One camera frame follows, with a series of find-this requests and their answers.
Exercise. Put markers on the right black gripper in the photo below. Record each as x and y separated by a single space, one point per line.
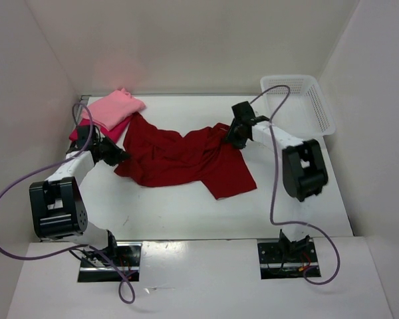
231 137

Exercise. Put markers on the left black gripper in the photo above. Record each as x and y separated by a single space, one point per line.
118 155

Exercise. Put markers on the magenta red t shirt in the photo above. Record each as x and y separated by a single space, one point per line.
114 134

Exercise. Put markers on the dark red t shirt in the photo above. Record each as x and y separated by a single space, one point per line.
161 158

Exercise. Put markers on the light pink t shirt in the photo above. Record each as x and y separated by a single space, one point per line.
112 109

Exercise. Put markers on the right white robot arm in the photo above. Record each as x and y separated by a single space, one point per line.
298 162

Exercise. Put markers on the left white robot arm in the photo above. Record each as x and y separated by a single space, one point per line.
57 207

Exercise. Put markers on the white plastic basket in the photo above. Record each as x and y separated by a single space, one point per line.
305 113

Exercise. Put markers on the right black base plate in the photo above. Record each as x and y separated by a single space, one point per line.
273 264

